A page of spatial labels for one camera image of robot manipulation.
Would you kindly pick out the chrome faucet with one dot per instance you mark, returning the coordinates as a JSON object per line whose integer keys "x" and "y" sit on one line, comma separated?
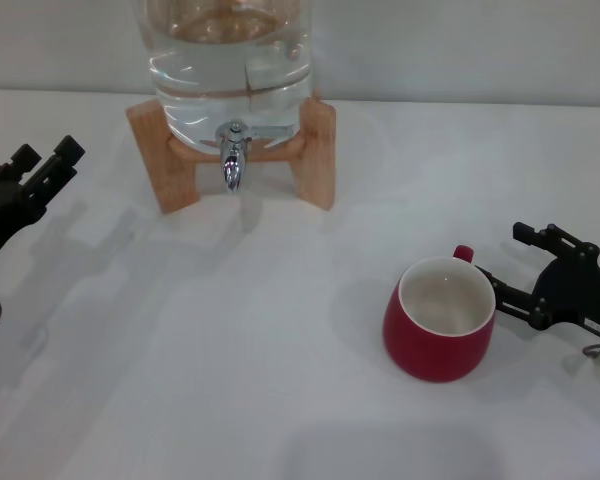
{"x": 231, "y": 165}

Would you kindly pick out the red ceramic cup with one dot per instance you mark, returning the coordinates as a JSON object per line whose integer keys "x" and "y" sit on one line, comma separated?
{"x": 420, "y": 345}

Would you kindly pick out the glass water dispenser jar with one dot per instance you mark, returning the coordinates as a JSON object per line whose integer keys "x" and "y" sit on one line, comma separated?
{"x": 220, "y": 75}

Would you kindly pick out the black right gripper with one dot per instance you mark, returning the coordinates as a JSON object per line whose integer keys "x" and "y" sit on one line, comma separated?
{"x": 580, "y": 295}

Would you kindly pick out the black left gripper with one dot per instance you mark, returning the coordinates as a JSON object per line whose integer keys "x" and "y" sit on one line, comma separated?
{"x": 2, "y": 220}

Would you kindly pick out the wooden dispenser stand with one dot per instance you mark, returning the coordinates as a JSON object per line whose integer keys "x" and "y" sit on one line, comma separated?
{"x": 175, "y": 170}

